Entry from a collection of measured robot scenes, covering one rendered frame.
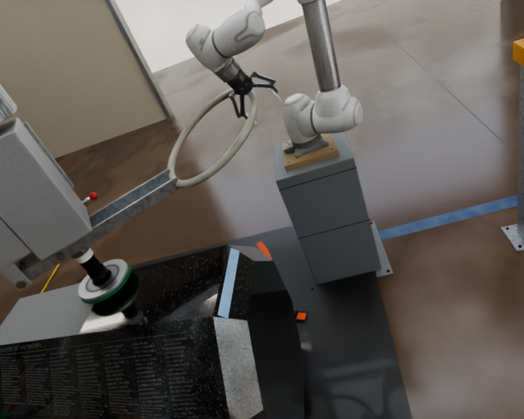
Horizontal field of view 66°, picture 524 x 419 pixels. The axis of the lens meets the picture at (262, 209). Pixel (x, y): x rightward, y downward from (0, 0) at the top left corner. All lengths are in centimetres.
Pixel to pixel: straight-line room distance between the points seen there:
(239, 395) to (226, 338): 18
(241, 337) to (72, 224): 70
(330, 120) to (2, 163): 130
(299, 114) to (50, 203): 115
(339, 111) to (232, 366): 117
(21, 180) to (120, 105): 520
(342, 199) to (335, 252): 37
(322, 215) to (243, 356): 99
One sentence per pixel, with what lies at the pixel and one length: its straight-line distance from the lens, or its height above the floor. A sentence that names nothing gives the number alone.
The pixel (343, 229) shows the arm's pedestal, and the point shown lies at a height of 38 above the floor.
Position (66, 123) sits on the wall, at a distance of 705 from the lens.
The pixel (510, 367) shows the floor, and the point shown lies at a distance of 212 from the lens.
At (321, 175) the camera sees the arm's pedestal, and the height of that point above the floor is 75.
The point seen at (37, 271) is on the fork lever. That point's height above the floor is 113.
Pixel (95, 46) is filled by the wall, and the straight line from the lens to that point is 643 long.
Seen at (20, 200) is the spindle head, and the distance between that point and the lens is 149.
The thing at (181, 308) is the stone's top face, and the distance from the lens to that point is 148.
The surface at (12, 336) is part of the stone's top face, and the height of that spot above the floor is 87.
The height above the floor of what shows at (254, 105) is 131.
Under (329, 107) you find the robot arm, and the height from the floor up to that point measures 107.
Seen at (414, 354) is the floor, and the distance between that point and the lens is 215.
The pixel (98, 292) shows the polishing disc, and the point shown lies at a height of 93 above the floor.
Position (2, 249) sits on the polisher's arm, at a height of 128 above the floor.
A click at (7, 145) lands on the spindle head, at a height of 156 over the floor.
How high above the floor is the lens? 181
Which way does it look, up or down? 33 degrees down
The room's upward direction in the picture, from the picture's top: 24 degrees counter-clockwise
